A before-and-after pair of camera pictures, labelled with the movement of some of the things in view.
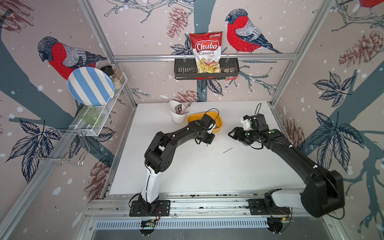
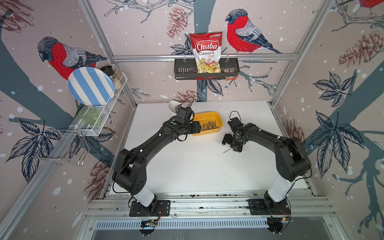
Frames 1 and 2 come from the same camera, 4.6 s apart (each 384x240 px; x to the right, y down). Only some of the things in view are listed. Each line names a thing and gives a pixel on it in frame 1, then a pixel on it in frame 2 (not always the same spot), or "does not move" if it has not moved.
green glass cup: x=89 y=114 does not move
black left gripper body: x=207 y=137 to x=192 y=127
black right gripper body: x=249 y=136 to x=232 y=141
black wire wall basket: x=185 y=68 does not move
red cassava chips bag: x=207 y=47 does not move
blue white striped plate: x=91 y=86 does not move
